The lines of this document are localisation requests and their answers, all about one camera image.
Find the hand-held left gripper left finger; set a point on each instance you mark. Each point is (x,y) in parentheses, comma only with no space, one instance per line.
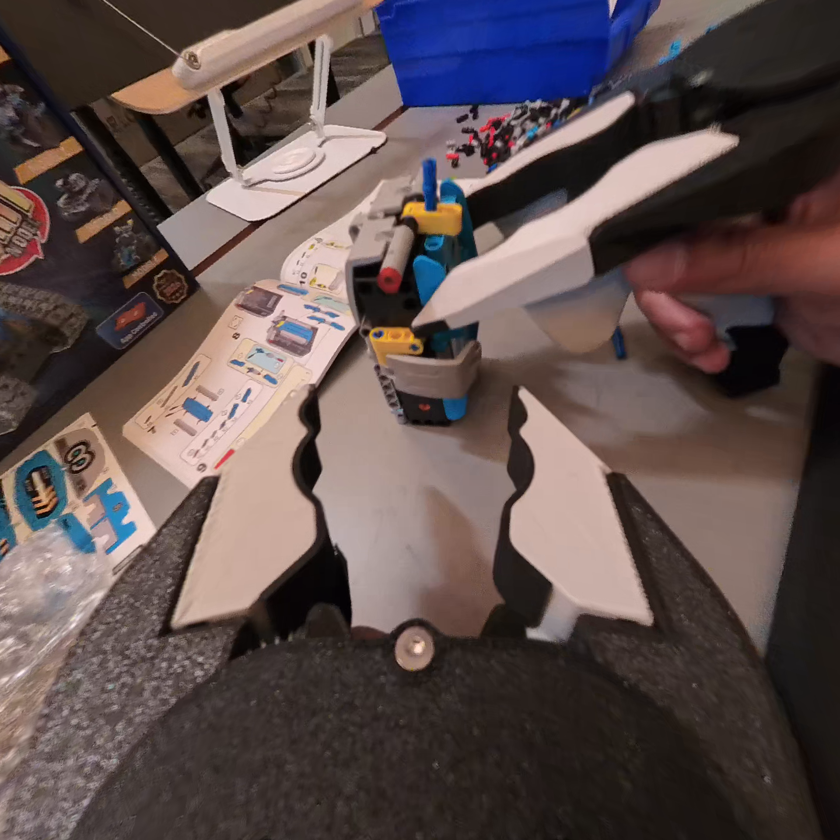
(243,551)

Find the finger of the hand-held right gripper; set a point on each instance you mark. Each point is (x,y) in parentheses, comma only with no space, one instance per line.
(551,250)
(565,151)

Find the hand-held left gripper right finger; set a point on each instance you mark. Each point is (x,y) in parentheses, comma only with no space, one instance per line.
(578,551)

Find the grey blue toy brick assembly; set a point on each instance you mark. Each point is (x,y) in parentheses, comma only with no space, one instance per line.
(420,256)

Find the brick instruction booklet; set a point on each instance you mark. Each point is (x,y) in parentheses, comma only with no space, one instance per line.
(250,368)

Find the grey desk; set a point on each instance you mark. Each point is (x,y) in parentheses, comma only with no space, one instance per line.
(420,512)

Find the white desk stand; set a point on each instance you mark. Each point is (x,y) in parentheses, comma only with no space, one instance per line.
(289,164)

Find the person's right hand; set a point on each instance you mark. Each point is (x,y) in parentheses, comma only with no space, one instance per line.
(788,256)

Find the blue toy brick pin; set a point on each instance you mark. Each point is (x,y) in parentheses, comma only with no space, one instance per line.
(617,344)

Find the blue plastic bin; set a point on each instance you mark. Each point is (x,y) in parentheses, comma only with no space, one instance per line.
(499,53)

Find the blue sticker sheet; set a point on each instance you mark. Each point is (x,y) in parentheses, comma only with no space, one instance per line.
(66,499)

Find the crumpled clear plastic bag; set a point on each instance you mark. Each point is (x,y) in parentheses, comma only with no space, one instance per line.
(40,643)

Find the toy robot kit box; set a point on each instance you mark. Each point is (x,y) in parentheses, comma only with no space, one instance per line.
(79,236)

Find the tan board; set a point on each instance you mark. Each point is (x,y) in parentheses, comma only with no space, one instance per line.
(158,95)

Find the black partition board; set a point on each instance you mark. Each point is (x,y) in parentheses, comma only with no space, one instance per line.
(79,40)

